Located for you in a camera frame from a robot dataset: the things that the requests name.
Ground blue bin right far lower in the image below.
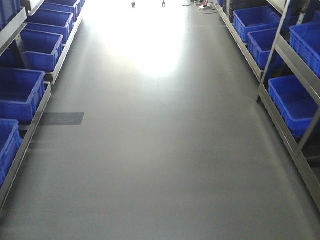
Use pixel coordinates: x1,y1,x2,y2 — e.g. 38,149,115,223
233,6,281,43

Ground blue bin right upper shelf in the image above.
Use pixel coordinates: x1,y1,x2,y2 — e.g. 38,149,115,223
289,21,320,77

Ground blue bin left near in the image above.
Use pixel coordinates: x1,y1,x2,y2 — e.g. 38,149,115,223
0,118,23,188

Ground blue bin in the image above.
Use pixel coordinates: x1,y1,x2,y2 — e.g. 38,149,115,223
21,29,64,72
0,67,46,125
233,6,281,43
268,75,319,139
26,9,74,45
248,28,277,70
0,118,23,188

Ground right steel shelf rack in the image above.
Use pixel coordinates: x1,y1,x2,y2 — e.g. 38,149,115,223
214,0,320,207

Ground steel shelf rack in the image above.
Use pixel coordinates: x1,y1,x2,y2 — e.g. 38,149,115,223
0,0,87,207
214,0,320,207

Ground left steel shelf rack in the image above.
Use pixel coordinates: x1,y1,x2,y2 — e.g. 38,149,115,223
0,0,87,207

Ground blue bin right near lower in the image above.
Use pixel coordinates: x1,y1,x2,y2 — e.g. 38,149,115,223
268,75,319,139

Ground blue bin right middle lower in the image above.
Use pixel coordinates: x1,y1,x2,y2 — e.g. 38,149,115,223
248,28,277,70

